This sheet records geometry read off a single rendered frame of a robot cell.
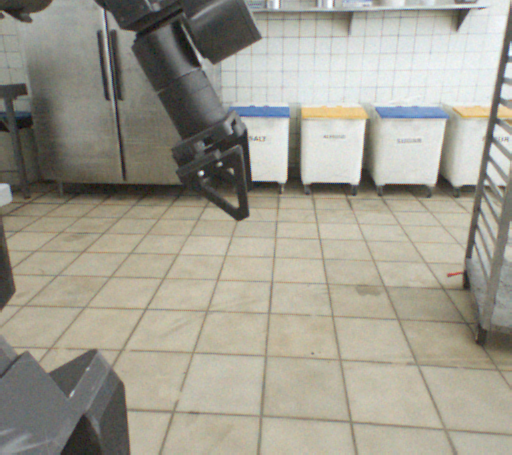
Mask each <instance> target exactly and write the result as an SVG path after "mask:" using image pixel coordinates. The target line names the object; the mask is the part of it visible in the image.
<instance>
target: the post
mask: <svg viewBox="0 0 512 455"><path fill-rule="evenodd" d="M511 216H512V156H511V162H510V167H509V172H508V178H507V184H506V189H505V195H504V200H503V205H502V211H501V217H499V221H500V223H498V228H497V233H496V239H495V244H494V250H493V256H492V261H491V266H490V272H489V278H488V284H487V289H486V294H485V300H484V306H483V311H482V317H481V322H480V326H482V329H484V330H490V327H491V321H492V316H493V311H494V306H495V301H496V295H497V290H498V284H499V279H500V274H501V268H502V263H503V258H504V253H505V248H506V241H507V236H508V231H509V226H510V221H511Z"/></svg>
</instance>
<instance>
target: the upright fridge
mask: <svg viewBox="0 0 512 455"><path fill-rule="evenodd" d="M51 3H52V4H50V5H49V6H48V7H47V8H45V9H44V10H43V11H40V12H37V13H31V14H29V16H30V17H32V19H33V22H32V24H31V23H27V22H20V21H18V20H17V19H14V18H13V20H15V26H16V33H17V39H18V45H19V52H20V53H21V59H22V65H23V72H24V78H25V84H27V91H28V97H29V103H30V109H31V115H32V122H33V128H35V135H36V141H37V148H38V154H39V160H40V166H41V172H42V178H43V180H42V183H57V187H58V191H59V192H60V194H59V196H60V197H62V196H66V194H64V193H63V191H64V187H63V183H102V184H155V185H183V184H182V183H181V182H180V180H179V178H178V176H177V175H176V173H175V172H176V171H177V170H178V169H179V168H178V166H177V164H176V161H175V160H174V158H173V156H172V154H173V152H172V150H171V148H172V147H173V146H174V145H175V144H176V143H177V142H178V141H180V140H181V139H182V138H181V137H180V135H179V133H178V131H177V130H176V128H175V126H174V124H173V122H172V121H171V119H170V117H169V115H168V114H167V112H166V110H164V107H163V105H162V104H161V102H160V100H159V98H158V96H157V93H159V92H160V91H162V90H164V89H162V90H159V91H157V92H155V91H154V89H153V88H152V86H151V84H150V82H149V80H148V79H147V77H146V74H145V72H144V70H143V69H142V67H141V66H140V65H139V63H138V62H137V60H136V58H135V56H134V54H133V53H132V50H131V46H132V45H133V44H134V42H133V40H135V39H136V36H135V34H137V33H138V32H131V31H123V29H120V28H119V27H118V25H117V23H116V21H115V19H114V18H113V16H112V14H111V12H109V11H106V10H104V9H102V8H101V7H100V6H98V5H97V4H96V3H95V1H94V0H54V1H53V2H51ZM181 26H182V28H183V30H184V32H185V34H186V36H187V39H189V41H190V43H191V44H192V46H193V48H194V50H195V52H196V54H197V56H198V58H199V60H200V63H201V65H202V67H203V68H202V69H201V71H203V70H204V71H205V73H206V75H207V77H208V78H209V80H210V82H211V84H212V86H213V88H214V90H215V92H216V94H217V97H218V99H219V100H220V67H219V63H218V64H216V65H214V66H213V65H212V64H211V63H210V62H209V60H208V58H206V59H204V58H203V57H202V56H201V55H200V54H199V52H198V51H197V49H196V47H195V46H194V44H193V42H192V40H191V38H190V35H188V33H187V31H186V29H185V27H184V26H183V24H182V25H181Z"/></svg>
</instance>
